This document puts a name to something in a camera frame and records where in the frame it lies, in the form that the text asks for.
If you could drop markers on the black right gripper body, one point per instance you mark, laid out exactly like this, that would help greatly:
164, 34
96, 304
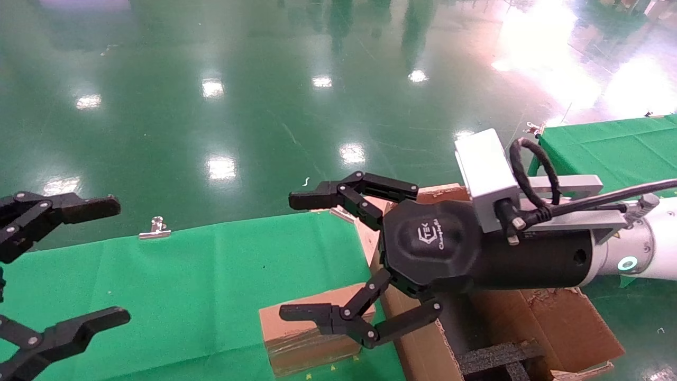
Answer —
439, 243

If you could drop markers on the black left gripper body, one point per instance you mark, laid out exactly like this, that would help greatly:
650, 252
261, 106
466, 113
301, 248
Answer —
1, 283

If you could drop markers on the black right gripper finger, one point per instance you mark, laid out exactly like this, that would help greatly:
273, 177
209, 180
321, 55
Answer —
328, 317
328, 194

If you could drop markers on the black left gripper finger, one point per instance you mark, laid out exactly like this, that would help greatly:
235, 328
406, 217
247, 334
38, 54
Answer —
84, 209
79, 328

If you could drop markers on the small brown cardboard box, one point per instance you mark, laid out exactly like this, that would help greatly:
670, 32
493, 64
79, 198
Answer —
301, 349

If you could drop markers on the large open cardboard carton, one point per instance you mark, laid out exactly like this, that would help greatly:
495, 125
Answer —
560, 323

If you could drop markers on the silver binder clip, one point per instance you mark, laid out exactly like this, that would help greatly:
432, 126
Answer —
154, 228
534, 128
341, 214

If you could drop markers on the large green table cloth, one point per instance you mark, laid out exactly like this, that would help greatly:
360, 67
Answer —
185, 291

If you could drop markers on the black foam insert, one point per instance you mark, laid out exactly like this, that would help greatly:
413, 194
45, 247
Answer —
497, 357

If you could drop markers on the green cloth with yellow specks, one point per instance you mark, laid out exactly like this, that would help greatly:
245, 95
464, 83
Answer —
608, 148

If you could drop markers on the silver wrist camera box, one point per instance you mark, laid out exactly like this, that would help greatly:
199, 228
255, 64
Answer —
486, 169

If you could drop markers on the silver camera mount bracket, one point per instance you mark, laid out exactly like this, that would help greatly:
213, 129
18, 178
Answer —
576, 184

